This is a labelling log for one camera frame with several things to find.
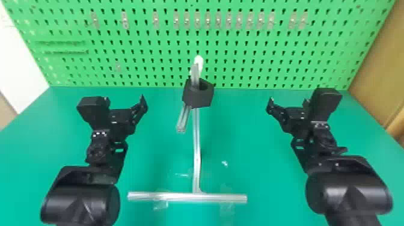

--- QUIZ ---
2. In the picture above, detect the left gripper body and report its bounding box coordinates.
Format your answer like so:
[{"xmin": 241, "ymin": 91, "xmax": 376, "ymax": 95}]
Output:
[{"xmin": 108, "ymin": 108, "xmax": 137, "ymax": 141}]

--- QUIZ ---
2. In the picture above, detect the metal stand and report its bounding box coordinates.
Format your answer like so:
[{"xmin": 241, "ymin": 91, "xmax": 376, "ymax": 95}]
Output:
[{"xmin": 127, "ymin": 55, "xmax": 248, "ymax": 204}]

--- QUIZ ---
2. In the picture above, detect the white panel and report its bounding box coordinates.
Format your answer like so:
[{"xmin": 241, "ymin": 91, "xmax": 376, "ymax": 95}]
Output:
[{"xmin": 0, "ymin": 2, "xmax": 51, "ymax": 115}]

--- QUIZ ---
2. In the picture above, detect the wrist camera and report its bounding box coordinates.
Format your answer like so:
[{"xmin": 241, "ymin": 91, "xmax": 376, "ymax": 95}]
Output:
[
  {"xmin": 307, "ymin": 88, "xmax": 343, "ymax": 123},
  {"xmin": 76, "ymin": 96, "xmax": 111, "ymax": 131}
]

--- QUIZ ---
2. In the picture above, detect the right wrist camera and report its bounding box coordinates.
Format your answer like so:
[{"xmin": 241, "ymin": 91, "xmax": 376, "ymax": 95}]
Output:
[{"xmin": 307, "ymin": 88, "xmax": 343, "ymax": 123}]

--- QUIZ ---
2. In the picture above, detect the cardboard box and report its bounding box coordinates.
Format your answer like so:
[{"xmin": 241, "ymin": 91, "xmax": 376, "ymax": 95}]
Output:
[{"xmin": 347, "ymin": 0, "xmax": 404, "ymax": 150}]

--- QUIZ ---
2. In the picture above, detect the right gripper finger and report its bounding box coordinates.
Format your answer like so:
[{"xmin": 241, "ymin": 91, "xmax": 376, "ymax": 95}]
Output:
[
  {"xmin": 268, "ymin": 96, "xmax": 287, "ymax": 112},
  {"xmin": 265, "ymin": 106, "xmax": 286, "ymax": 126}
]

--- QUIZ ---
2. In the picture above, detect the black nut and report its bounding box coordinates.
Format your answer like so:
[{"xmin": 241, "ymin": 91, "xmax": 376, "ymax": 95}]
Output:
[{"xmin": 182, "ymin": 78, "xmax": 216, "ymax": 109}]

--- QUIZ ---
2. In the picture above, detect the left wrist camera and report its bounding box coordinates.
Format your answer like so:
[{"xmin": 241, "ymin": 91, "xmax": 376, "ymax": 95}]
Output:
[{"xmin": 76, "ymin": 96, "xmax": 111, "ymax": 131}]

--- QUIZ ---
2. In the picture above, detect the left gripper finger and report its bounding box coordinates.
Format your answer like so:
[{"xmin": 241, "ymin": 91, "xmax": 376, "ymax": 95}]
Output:
[
  {"xmin": 129, "ymin": 105, "xmax": 142, "ymax": 126},
  {"xmin": 137, "ymin": 94, "xmax": 148, "ymax": 115}
]

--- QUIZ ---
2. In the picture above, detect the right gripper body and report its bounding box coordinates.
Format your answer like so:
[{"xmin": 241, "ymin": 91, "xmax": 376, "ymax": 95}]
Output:
[{"xmin": 283, "ymin": 106, "xmax": 313, "ymax": 140}]

